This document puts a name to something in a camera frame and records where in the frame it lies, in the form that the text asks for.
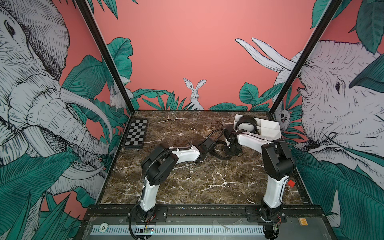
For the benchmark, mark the white foam storage box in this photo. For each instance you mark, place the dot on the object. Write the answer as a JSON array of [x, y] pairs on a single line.
[[267, 129]]

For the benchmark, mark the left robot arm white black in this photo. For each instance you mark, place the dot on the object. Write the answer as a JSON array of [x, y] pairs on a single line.
[[158, 165]]

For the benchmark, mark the black belt long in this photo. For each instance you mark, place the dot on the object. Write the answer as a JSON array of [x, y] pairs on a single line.
[[219, 148]]

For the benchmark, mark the right black frame post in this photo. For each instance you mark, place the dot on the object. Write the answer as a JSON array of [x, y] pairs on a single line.
[[324, 21]]

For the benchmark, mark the white slotted cable duct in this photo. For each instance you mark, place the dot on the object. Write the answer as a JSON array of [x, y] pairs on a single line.
[[180, 230]]

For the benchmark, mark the black frame post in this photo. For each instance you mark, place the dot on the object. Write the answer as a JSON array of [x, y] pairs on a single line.
[[101, 44], [324, 21]]

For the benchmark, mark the red cube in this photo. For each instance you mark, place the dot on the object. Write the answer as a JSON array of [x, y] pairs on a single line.
[[291, 183]]

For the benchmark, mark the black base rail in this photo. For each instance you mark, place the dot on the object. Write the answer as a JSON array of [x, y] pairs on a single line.
[[162, 212]]

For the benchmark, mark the orange label sticker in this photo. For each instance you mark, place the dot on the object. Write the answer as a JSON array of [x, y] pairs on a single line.
[[303, 221]]

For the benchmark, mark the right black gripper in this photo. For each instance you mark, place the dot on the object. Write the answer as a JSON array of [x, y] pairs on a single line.
[[239, 152]]

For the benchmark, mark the long black belt s-curved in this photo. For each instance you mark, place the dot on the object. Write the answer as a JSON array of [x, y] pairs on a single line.
[[248, 120]]

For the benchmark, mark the white round knob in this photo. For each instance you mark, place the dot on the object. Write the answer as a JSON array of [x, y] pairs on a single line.
[[103, 228]]

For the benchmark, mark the left black frame post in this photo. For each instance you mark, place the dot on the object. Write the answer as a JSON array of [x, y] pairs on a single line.
[[101, 44]]

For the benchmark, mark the black white checkerboard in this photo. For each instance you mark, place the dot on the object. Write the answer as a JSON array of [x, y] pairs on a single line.
[[136, 134]]

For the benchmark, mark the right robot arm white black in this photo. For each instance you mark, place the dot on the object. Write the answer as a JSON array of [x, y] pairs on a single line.
[[277, 160]]

